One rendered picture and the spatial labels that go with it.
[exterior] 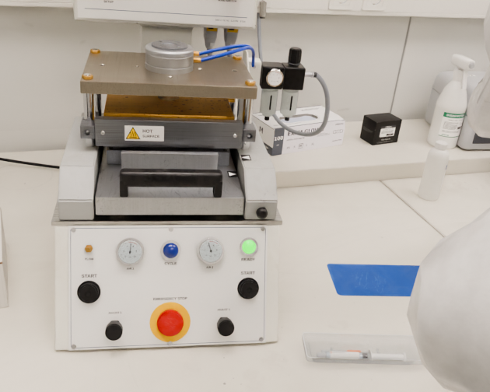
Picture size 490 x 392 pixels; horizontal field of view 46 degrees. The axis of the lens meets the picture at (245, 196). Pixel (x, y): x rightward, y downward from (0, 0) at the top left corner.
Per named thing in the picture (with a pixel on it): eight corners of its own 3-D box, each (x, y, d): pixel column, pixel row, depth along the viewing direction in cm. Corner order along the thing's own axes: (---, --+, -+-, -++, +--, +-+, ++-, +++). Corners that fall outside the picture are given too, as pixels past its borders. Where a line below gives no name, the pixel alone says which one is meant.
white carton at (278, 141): (247, 138, 154) (250, 112, 151) (316, 129, 165) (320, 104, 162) (271, 156, 145) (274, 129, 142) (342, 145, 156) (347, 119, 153)
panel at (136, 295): (68, 350, 85) (68, 225, 84) (265, 342, 91) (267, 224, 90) (66, 354, 84) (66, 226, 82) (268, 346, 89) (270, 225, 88)
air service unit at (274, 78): (238, 115, 118) (244, 43, 111) (306, 117, 120) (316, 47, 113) (242, 124, 113) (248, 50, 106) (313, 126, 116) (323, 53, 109)
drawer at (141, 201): (107, 141, 110) (106, 103, 107) (221, 144, 114) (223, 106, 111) (96, 219, 85) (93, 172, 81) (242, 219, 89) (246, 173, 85)
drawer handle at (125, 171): (120, 190, 85) (120, 166, 84) (220, 191, 88) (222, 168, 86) (119, 197, 84) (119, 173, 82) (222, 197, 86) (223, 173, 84)
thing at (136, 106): (110, 101, 105) (109, 49, 101) (229, 105, 109) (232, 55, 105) (103, 137, 90) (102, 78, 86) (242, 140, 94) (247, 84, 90)
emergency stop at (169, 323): (156, 334, 88) (156, 308, 88) (183, 333, 89) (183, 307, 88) (156, 337, 86) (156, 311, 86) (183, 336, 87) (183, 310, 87)
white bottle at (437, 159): (427, 202, 140) (441, 147, 133) (413, 193, 143) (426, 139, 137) (442, 199, 142) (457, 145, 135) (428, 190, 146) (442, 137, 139)
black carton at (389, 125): (358, 137, 162) (363, 114, 159) (384, 134, 166) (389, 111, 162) (372, 145, 157) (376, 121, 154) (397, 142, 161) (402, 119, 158)
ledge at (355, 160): (222, 141, 163) (222, 126, 160) (466, 129, 189) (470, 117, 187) (257, 190, 138) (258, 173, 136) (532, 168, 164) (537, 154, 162)
